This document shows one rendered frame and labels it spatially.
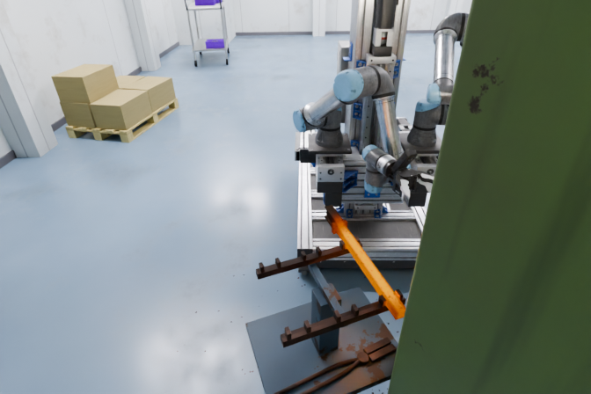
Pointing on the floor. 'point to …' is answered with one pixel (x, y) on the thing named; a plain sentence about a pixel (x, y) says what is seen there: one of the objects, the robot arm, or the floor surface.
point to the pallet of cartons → (112, 101)
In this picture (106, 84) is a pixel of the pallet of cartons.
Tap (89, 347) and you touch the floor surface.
